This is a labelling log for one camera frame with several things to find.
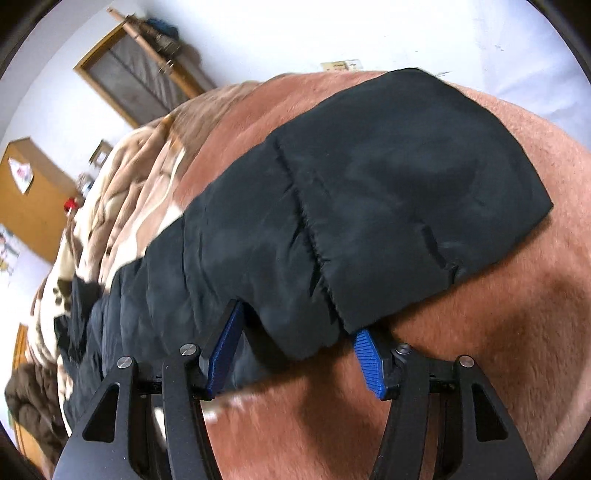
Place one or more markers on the open cardboard box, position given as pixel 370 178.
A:
pixel 100 153

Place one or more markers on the plush toy with red hat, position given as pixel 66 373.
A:
pixel 71 205

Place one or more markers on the black padded jacket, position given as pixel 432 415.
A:
pixel 369 184

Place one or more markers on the wooden coat rack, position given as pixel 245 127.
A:
pixel 138 34

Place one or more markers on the paper sheet on wardrobe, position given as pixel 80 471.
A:
pixel 21 175

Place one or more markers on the wooden framed door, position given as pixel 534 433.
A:
pixel 124 74

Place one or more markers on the small wall sticker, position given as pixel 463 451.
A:
pixel 341 65

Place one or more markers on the wooden wardrobe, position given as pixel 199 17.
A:
pixel 39 217

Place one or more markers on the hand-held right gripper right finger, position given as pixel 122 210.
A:
pixel 370 364

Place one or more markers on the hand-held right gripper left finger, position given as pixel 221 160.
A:
pixel 226 344

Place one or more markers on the brown padded jacket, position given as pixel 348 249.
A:
pixel 32 397

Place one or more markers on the paw print fleece blanket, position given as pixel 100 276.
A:
pixel 508 323

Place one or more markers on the hanging teal bag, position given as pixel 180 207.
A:
pixel 164 32

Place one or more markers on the cartoon wall poster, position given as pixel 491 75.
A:
pixel 8 251

